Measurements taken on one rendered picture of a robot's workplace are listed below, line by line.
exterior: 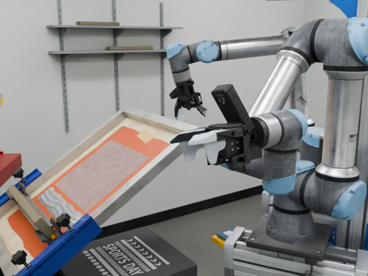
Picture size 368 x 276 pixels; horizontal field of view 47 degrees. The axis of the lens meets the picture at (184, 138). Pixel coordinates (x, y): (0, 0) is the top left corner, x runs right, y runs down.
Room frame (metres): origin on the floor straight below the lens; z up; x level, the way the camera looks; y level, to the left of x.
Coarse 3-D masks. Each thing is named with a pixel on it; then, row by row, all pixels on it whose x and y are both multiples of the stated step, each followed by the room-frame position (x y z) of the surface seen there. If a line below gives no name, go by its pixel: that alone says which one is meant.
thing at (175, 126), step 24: (120, 120) 1.89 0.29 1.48; (144, 120) 1.75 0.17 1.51; (168, 120) 1.61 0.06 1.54; (48, 168) 1.71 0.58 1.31; (144, 168) 1.37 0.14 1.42; (120, 192) 1.30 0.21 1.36; (0, 216) 1.58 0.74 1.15; (96, 216) 1.24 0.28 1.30; (0, 240) 1.36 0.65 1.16; (0, 264) 1.23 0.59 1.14
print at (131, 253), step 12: (120, 240) 1.76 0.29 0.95; (132, 240) 1.76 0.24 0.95; (84, 252) 1.65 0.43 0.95; (96, 252) 1.65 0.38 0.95; (108, 252) 1.65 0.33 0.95; (120, 252) 1.65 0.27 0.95; (132, 252) 1.65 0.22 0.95; (144, 252) 1.65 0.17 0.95; (156, 252) 1.65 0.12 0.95; (96, 264) 1.55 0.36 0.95; (108, 264) 1.55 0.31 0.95; (120, 264) 1.55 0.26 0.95; (132, 264) 1.55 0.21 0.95; (144, 264) 1.55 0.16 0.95; (156, 264) 1.55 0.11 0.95
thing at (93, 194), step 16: (144, 144) 1.60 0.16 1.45; (160, 144) 1.54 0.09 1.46; (128, 160) 1.54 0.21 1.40; (144, 160) 1.49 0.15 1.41; (96, 176) 1.54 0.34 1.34; (112, 176) 1.48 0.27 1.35; (128, 176) 1.44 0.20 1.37; (80, 192) 1.48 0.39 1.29; (96, 192) 1.43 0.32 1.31; (112, 192) 1.39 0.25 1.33; (80, 208) 1.38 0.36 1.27; (96, 208) 1.34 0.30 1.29; (32, 240) 1.33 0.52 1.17; (32, 256) 1.25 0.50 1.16
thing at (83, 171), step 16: (128, 128) 1.79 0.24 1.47; (112, 144) 1.72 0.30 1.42; (128, 144) 1.66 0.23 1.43; (80, 160) 1.72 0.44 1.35; (96, 160) 1.65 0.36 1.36; (112, 160) 1.59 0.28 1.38; (64, 176) 1.65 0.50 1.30; (80, 176) 1.59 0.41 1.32; (64, 192) 1.54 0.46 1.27; (16, 224) 1.48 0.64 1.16
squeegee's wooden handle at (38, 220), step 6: (12, 186) 1.54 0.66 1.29; (12, 192) 1.49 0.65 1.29; (18, 192) 1.47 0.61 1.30; (18, 198) 1.43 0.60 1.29; (24, 198) 1.41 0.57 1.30; (24, 204) 1.37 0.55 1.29; (30, 204) 1.36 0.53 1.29; (24, 210) 1.33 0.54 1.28; (30, 210) 1.31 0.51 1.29; (36, 210) 1.38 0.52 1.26; (30, 216) 1.28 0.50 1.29; (36, 216) 1.26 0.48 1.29; (36, 222) 1.23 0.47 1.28; (42, 222) 1.24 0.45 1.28; (42, 228) 1.24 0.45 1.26; (48, 228) 1.25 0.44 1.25; (48, 234) 1.25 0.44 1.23
